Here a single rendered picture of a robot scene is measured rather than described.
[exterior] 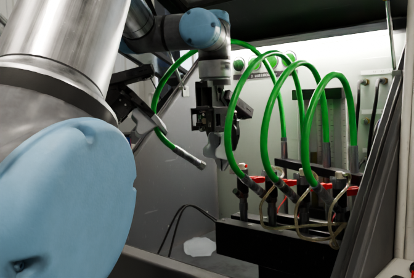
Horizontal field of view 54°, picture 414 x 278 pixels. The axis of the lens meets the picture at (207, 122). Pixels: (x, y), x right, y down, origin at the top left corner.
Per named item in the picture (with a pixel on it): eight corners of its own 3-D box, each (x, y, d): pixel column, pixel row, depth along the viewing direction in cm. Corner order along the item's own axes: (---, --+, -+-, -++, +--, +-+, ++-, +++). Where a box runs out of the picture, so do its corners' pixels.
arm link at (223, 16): (190, 9, 89) (199, 16, 98) (193, 60, 90) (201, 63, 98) (226, 6, 88) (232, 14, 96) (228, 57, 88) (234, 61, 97)
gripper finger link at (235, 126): (219, 150, 95) (218, 113, 95) (224, 150, 97) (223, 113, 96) (236, 151, 92) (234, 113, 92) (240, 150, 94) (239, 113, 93)
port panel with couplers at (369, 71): (354, 179, 105) (351, 58, 104) (359, 177, 108) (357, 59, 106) (408, 185, 97) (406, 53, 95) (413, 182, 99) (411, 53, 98)
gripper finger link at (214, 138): (199, 172, 94) (198, 133, 94) (215, 169, 99) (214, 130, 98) (209, 174, 92) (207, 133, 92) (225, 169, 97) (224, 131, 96)
